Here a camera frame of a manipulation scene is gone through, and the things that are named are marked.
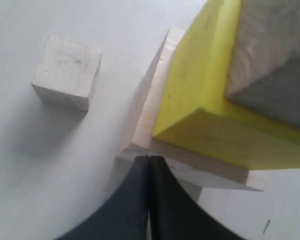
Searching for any small wooden cube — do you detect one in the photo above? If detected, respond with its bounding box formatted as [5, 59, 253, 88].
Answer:
[31, 35, 102, 113]

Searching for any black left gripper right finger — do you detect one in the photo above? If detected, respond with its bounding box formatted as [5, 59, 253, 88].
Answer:
[149, 156, 242, 240]

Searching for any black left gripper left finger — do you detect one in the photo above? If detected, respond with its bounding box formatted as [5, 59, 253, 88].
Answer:
[58, 156, 150, 240]

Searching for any medium wooden cube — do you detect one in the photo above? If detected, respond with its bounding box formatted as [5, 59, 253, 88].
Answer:
[225, 0, 300, 129]

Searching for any large light wooden cube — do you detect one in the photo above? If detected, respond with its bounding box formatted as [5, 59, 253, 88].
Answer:
[114, 27, 268, 201]

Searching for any yellow cube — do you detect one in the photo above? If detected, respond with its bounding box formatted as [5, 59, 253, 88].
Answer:
[153, 0, 300, 170]

